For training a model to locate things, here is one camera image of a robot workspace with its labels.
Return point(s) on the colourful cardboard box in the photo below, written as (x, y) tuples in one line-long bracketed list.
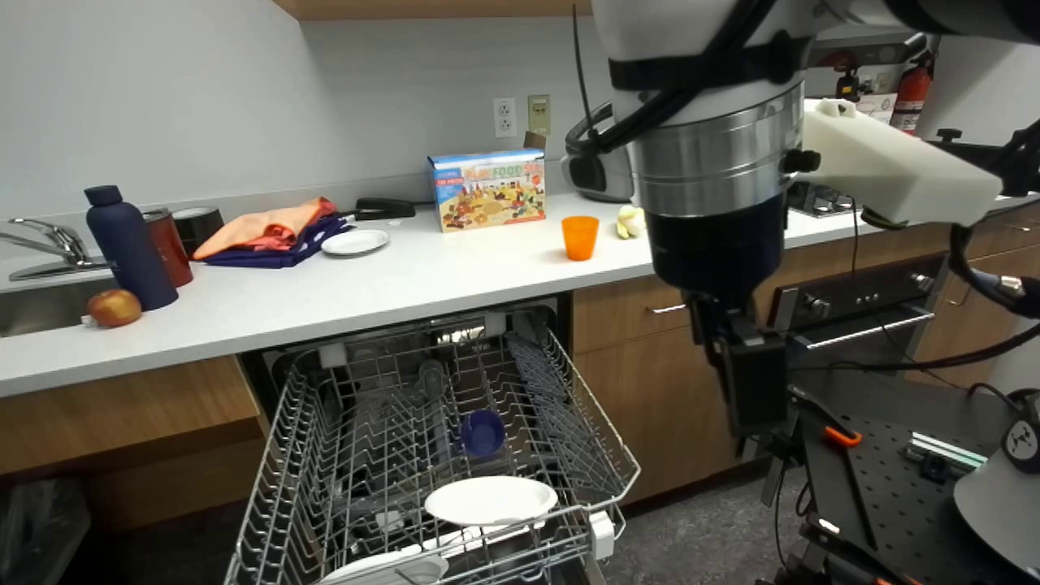
[(490, 190)]

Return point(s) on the red travel tumbler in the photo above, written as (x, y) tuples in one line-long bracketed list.
[(170, 244)]

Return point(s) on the blue plastic cup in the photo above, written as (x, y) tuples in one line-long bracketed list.
[(482, 432)]

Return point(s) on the white plate on counter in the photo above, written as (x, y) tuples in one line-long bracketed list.
[(354, 243)]

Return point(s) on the wire dishwasher rack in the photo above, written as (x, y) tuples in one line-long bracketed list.
[(364, 426)]

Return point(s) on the red fire extinguisher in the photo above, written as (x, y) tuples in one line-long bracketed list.
[(915, 89)]

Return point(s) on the silver toaster appliance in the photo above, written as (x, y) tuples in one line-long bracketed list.
[(597, 177)]

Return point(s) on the chrome sink faucet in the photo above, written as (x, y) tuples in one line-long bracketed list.
[(62, 244)]

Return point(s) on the dark blue cloth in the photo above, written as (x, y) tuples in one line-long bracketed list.
[(291, 252)]

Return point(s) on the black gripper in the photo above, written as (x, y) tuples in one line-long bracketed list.
[(750, 362)]

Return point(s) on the navy blue water bottle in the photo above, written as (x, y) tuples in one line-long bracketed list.
[(129, 244)]

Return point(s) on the orange cloth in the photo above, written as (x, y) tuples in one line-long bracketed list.
[(265, 225)]

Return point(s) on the orange plastic cup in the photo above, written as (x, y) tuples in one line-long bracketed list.
[(581, 234)]

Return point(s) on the built-in oven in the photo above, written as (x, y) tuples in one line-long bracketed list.
[(867, 315)]

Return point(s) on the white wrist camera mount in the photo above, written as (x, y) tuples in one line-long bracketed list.
[(893, 173)]

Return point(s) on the small yellowish object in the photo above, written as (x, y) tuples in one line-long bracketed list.
[(627, 221)]

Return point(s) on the black round container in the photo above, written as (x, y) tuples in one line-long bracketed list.
[(197, 225)]

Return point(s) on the black stapler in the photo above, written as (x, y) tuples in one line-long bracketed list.
[(383, 208)]

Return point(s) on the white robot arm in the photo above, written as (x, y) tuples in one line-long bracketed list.
[(711, 101)]

